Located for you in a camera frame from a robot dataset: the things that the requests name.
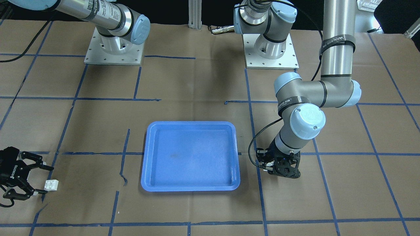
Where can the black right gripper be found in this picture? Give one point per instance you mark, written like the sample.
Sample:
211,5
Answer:
12,173

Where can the blue plastic tray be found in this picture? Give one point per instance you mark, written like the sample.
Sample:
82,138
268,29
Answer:
190,156

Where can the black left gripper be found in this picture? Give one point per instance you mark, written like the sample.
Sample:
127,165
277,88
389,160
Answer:
273,147

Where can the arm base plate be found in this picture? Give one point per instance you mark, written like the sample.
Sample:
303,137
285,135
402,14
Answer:
113,50
263,54

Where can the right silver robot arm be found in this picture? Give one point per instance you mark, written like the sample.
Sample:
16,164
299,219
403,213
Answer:
114,19

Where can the silver connector plug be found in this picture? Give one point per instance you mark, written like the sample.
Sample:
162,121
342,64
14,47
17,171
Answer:
220,30

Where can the white block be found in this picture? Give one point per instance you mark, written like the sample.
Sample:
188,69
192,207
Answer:
51,185

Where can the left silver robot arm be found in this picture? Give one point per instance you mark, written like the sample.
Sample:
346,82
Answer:
300,102

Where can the aluminium frame post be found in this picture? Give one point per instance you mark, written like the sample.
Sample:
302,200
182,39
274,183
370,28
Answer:
194,12

